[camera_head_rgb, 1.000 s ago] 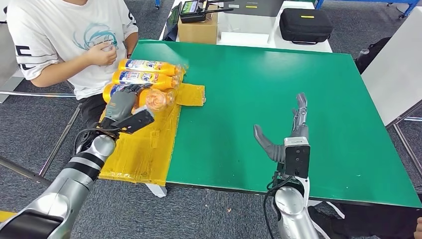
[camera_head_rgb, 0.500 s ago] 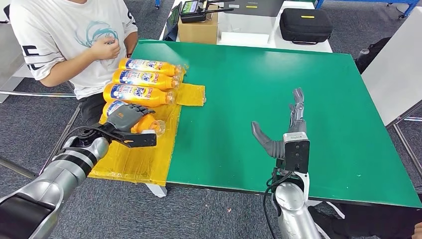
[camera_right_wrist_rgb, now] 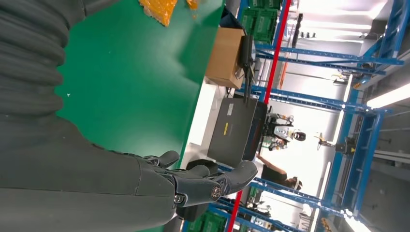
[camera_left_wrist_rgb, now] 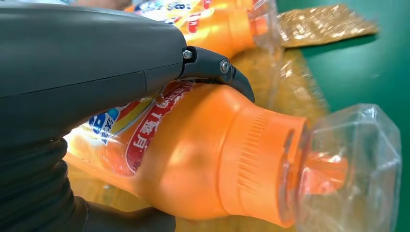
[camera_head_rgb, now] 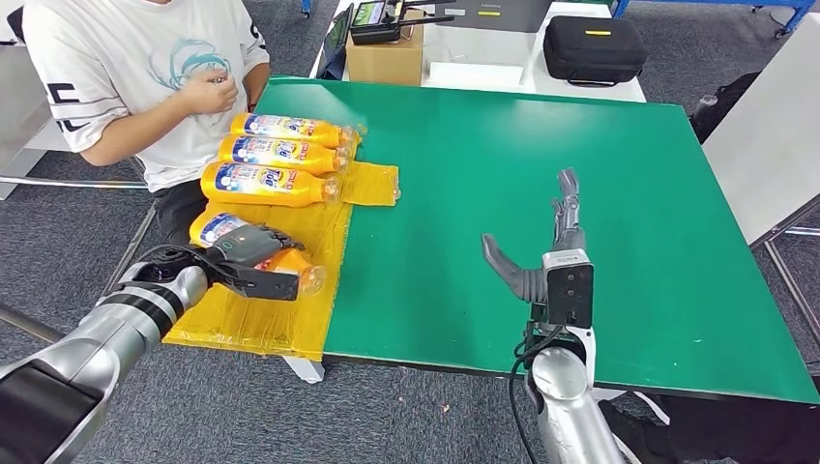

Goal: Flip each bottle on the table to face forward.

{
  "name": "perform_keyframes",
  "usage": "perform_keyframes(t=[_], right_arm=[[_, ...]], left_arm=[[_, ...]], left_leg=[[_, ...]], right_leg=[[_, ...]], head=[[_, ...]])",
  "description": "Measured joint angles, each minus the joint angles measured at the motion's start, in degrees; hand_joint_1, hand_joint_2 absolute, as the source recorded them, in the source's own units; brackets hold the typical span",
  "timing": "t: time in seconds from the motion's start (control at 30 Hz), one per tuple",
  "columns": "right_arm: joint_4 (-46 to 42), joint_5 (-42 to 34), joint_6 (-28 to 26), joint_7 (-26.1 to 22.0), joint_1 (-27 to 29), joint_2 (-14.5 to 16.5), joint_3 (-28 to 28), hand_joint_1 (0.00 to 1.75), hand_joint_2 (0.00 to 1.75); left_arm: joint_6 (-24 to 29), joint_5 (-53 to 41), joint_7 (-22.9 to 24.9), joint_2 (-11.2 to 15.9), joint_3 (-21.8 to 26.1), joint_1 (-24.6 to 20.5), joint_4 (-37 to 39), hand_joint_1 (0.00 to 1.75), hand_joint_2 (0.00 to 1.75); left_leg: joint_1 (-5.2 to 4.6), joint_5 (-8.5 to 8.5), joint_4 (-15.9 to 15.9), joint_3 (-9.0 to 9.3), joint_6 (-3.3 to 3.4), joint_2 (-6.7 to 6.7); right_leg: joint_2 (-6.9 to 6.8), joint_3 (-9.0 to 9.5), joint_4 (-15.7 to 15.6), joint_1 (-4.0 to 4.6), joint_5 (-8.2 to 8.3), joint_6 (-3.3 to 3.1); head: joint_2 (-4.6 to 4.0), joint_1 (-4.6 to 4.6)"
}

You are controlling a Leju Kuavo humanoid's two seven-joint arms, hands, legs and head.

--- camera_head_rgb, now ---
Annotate person's right hand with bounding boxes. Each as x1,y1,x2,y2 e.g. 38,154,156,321
174,67,240,117

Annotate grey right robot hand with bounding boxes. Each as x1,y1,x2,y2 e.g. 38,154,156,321
482,168,588,305

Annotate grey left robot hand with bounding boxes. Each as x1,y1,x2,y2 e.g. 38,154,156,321
211,222,307,271

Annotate orange detergent bottle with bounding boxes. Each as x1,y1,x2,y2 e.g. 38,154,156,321
199,160,342,209
229,113,357,150
189,212,328,297
218,134,352,175

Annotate yellow taped cardboard board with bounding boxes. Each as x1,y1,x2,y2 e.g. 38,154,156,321
162,125,401,363

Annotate person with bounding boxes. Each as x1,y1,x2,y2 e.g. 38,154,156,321
599,391,820,464
22,0,272,247

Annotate black tablet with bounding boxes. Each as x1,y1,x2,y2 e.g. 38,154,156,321
315,3,356,82

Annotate white table foot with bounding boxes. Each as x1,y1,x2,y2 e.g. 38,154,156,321
281,355,327,386

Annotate brown cardboard box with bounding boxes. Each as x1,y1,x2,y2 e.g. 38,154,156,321
346,9,426,88

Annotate black remote controller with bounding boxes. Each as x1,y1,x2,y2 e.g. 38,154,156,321
350,0,457,46

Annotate grey folding table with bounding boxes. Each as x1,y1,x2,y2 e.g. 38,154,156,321
701,13,820,350
0,44,159,344

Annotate white flat box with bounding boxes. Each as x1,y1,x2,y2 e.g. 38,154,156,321
425,60,527,92

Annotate white table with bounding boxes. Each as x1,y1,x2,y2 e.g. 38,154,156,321
308,0,648,103

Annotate black carrying case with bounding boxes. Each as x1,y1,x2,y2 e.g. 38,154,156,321
543,14,650,88

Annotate grey case with yellow sticker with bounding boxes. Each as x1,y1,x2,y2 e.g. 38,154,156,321
435,0,555,33

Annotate black backpack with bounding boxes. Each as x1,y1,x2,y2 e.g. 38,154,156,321
690,72,764,145

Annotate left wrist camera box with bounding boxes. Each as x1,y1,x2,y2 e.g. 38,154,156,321
218,259,303,303

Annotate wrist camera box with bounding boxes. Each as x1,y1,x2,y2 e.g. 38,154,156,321
541,249,595,330
218,259,303,303

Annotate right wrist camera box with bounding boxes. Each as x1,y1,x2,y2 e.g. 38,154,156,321
541,249,595,330

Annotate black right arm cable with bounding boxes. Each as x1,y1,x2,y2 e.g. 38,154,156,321
509,326,562,464

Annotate blue metal frame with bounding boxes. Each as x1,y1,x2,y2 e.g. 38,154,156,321
611,0,820,39

